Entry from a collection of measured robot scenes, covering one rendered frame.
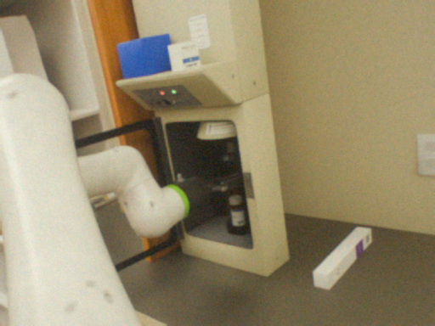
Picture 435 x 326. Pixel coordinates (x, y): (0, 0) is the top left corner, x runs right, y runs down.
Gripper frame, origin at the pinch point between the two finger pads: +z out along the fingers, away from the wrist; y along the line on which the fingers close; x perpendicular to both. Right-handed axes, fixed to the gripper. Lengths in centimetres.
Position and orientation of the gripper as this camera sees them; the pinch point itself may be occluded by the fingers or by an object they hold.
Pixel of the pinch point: (234, 171)
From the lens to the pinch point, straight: 128.8
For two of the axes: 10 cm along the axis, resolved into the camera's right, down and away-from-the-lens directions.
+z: 6.8, -3.4, 6.5
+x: 1.9, 9.4, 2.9
